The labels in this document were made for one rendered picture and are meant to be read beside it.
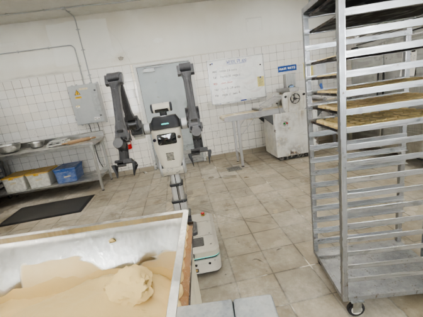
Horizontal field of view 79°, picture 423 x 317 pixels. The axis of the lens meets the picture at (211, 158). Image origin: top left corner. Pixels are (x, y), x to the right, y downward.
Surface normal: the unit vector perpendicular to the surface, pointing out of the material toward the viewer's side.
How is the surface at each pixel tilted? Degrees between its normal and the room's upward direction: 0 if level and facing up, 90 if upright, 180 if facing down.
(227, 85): 90
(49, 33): 90
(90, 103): 90
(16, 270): 65
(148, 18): 90
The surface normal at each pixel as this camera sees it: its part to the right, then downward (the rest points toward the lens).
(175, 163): 0.10, 0.25
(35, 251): -0.04, -0.18
